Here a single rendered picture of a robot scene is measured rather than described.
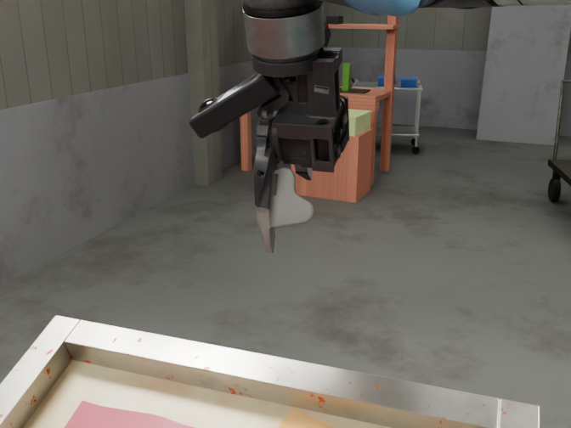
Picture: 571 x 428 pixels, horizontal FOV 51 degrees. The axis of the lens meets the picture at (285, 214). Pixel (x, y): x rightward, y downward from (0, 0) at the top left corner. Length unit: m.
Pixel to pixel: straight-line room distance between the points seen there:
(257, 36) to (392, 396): 0.39
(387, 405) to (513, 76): 8.03
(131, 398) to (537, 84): 8.07
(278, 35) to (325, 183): 5.06
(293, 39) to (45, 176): 3.97
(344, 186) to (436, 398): 4.93
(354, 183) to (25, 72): 2.86
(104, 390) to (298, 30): 0.47
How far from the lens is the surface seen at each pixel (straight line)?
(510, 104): 8.56
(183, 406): 0.73
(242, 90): 0.61
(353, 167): 5.48
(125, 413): 0.75
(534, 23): 8.69
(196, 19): 5.86
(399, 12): 0.47
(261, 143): 0.61
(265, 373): 0.70
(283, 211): 0.63
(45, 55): 4.47
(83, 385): 0.80
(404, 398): 0.67
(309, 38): 0.57
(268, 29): 0.57
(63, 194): 4.62
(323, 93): 0.60
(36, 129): 4.39
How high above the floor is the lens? 1.72
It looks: 19 degrees down
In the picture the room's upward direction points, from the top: straight up
